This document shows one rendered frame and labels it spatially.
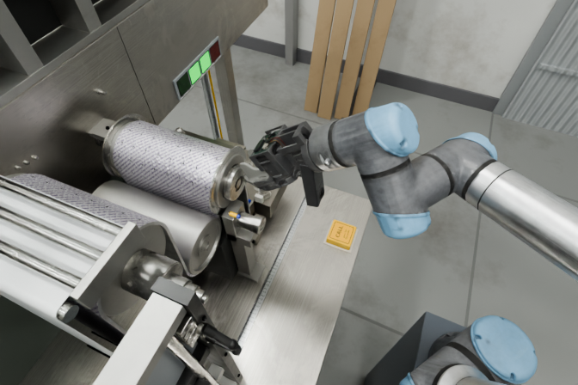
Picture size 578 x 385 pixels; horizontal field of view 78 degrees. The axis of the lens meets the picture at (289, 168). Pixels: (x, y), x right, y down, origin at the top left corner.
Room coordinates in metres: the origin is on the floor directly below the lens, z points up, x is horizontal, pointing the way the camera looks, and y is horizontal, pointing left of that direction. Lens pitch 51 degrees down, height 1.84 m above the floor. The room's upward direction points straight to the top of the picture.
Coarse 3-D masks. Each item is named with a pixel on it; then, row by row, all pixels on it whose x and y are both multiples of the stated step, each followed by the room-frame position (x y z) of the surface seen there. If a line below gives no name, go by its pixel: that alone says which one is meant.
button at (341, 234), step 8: (336, 224) 0.53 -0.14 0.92; (344, 224) 0.53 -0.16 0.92; (336, 232) 0.51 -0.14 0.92; (344, 232) 0.51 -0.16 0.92; (352, 232) 0.51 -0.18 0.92; (328, 240) 0.48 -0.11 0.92; (336, 240) 0.48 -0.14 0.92; (344, 240) 0.48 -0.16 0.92; (352, 240) 0.48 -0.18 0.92; (344, 248) 0.47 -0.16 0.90
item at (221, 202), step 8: (120, 128) 0.54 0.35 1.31; (112, 144) 0.51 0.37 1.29; (112, 152) 0.50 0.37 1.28; (112, 160) 0.49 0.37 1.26; (232, 160) 0.46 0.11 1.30; (240, 160) 0.48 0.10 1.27; (224, 168) 0.43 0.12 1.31; (224, 176) 0.43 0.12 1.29; (216, 192) 0.40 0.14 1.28; (216, 200) 0.39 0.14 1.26; (224, 200) 0.41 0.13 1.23
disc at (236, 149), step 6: (228, 150) 0.47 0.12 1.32; (234, 150) 0.48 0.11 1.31; (240, 150) 0.50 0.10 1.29; (228, 156) 0.45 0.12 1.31; (222, 162) 0.43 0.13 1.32; (222, 168) 0.43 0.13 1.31; (216, 174) 0.41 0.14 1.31; (216, 180) 0.41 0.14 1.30; (216, 186) 0.40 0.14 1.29; (210, 192) 0.39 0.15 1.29; (210, 198) 0.38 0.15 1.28; (210, 204) 0.38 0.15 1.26; (216, 204) 0.39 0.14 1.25; (216, 210) 0.39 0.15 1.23; (222, 210) 0.40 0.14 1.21
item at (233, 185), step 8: (232, 168) 0.45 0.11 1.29; (240, 168) 0.45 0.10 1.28; (232, 176) 0.43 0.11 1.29; (240, 176) 0.45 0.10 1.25; (224, 184) 0.42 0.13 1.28; (232, 184) 0.42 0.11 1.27; (240, 184) 0.45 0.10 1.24; (224, 192) 0.41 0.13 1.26; (232, 192) 0.41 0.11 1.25; (240, 192) 0.44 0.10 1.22; (232, 200) 0.41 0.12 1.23
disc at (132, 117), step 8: (120, 120) 0.55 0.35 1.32; (128, 120) 0.57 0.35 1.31; (136, 120) 0.58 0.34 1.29; (144, 120) 0.60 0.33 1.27; (112, 128) 0.53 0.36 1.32; (112, 136) 0.52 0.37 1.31; (104, 144) 0.50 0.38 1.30; (104, 152) 0.49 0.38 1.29; (104, 160) 0.48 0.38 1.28; (112, 168) 0.48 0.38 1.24; (120, 176) 0.49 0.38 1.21
